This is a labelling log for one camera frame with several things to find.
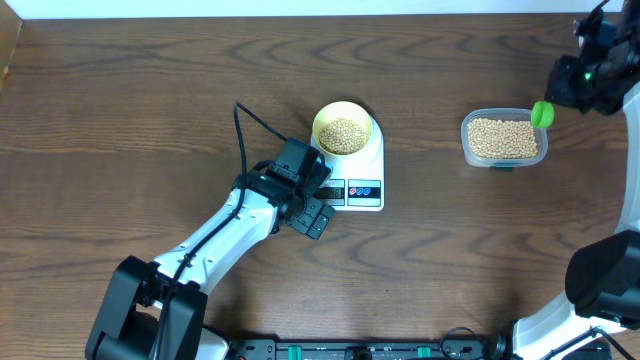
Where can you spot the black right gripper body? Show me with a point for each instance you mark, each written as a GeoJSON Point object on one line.
{"type": "Point", "coordinates": [582, 86]}

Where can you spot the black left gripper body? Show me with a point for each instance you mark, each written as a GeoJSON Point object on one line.
{"type": "Point", "coordinates": [304, 214]}

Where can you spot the green plastic measuring scoop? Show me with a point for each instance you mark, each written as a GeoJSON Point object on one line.
{"type": "Point", "coordinates": [542, 115]}

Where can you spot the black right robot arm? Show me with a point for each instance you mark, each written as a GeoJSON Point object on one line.
{"type": "Point", "coordinates": [601, 291]}

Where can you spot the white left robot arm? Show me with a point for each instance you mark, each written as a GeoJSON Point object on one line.
{"type": "Point", "coordinates": [155, 310]}

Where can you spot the white digital kitchen scale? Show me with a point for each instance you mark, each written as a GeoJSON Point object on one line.
{"type": "Point", "coordinates": [356, 181]}

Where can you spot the soybeans in yellow bowl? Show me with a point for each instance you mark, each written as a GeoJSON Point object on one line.
{"type": "Point", "coordinates": [342, 136]}

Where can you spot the yellow plastic bowl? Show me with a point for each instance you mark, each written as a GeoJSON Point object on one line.
{"type": "Point", "coordinates": [342, 109]}

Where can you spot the clear plastic container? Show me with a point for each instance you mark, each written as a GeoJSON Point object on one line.
{"type": "Point", "coordinates": [514, 114]}

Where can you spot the pile of soybeans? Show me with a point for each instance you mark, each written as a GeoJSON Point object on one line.
{"type": "Point", "coordinates": [502, 139]}

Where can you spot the green label under container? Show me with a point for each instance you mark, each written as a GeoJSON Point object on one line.
{"type": "Point", "coordinates": [503, 169]}

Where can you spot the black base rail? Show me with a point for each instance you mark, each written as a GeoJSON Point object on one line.
{"type": "Point", "coordinates": [266, 349]}

